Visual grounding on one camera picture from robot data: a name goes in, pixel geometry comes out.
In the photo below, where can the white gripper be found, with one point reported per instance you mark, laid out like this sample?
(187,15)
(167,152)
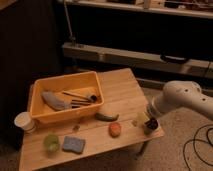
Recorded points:
(152,110)

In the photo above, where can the dark purple grapes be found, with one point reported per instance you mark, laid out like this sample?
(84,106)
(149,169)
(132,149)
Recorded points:
(152,124)

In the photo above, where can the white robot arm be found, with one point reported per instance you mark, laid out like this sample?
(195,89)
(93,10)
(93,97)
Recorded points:
(177,94)

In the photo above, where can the white paper cup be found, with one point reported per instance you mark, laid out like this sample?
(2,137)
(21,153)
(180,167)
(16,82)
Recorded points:
(24,121)

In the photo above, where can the wooden table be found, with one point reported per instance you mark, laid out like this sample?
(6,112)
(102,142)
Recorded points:
(122,96)

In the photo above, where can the orange round toy fruit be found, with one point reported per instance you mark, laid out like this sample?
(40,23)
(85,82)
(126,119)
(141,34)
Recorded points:
(114,129)

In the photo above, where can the green cucumber toy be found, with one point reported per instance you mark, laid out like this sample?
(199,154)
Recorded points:
(106,118)

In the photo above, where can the grey metal shelf beam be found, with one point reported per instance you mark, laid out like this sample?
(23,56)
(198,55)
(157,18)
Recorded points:
(137,59)

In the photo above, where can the blue sponge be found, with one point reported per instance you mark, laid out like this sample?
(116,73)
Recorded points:
(73,144)

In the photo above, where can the yellow plastic bin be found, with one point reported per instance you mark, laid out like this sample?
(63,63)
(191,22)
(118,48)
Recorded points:
(86,83)

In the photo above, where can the grey cloth in bin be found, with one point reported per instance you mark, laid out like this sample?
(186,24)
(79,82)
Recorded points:
(52,101)

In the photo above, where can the green small bowl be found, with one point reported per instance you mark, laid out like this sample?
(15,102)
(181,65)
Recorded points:
(51,143)

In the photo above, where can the wooden handled brush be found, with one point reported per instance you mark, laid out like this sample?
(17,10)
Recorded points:
(89,97)

